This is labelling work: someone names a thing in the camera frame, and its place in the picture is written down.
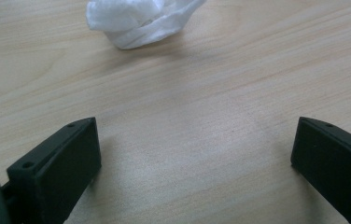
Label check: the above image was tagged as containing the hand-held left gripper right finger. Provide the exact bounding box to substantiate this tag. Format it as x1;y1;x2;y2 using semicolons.
290;116;351;224

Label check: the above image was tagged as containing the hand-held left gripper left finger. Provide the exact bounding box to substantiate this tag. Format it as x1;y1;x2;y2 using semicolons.
6;117;103;224

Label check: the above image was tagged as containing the white plastic bag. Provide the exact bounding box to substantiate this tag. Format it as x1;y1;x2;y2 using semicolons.
85;0;208;50

